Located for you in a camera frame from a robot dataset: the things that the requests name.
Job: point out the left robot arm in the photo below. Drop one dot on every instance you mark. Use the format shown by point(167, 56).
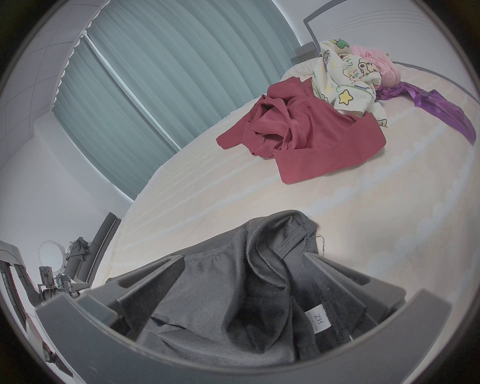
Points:
point(15, 258)

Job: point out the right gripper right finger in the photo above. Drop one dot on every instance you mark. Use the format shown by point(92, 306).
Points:
point(360, 296)

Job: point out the bed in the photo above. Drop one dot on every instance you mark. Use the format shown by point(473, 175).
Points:
point(375, 206)

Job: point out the white printed garment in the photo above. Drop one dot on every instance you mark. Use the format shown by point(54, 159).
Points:
point(337, 78)

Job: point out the pink garment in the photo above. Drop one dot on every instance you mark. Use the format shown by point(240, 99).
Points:
point(386, 71)

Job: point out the black T-shirt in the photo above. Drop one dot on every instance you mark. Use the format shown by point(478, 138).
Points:
point(232, 292)

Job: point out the blue-green curtain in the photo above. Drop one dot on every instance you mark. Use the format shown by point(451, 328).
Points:
point(112, 131)
point(187, 67)

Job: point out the grey bedside table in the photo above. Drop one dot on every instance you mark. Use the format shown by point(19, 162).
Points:
point(306, 52)

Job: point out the cream pillow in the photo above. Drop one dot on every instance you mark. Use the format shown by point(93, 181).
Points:
point(300, 69)

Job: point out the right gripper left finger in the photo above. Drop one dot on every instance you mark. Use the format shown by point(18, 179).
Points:
point(142, 300)

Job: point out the dark red garment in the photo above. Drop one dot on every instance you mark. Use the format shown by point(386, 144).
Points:
point(318, 138)

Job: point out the purple garment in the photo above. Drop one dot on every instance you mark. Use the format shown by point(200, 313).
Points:
point(446, 108)

